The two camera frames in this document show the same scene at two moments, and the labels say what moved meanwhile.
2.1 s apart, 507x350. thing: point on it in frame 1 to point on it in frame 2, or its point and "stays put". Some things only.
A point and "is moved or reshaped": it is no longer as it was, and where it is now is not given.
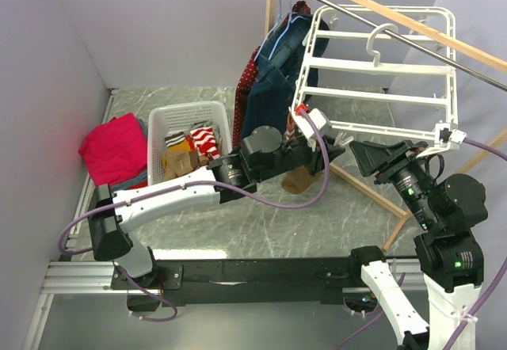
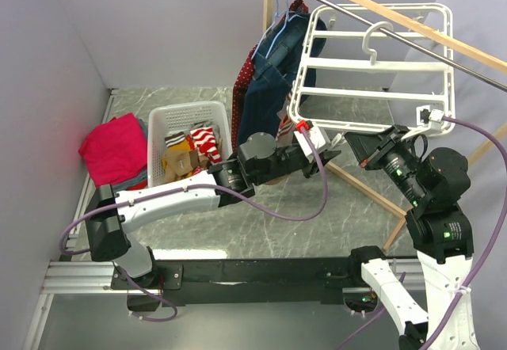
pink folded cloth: x=116 y=150 stays put
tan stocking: x=295 y=180 is moved or reshaped
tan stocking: x=177 y=163 stays put
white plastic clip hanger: x=314 y=122 is moved or reshaped
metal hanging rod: x=390 y=32 stays put
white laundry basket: x=165 y=119 stays put
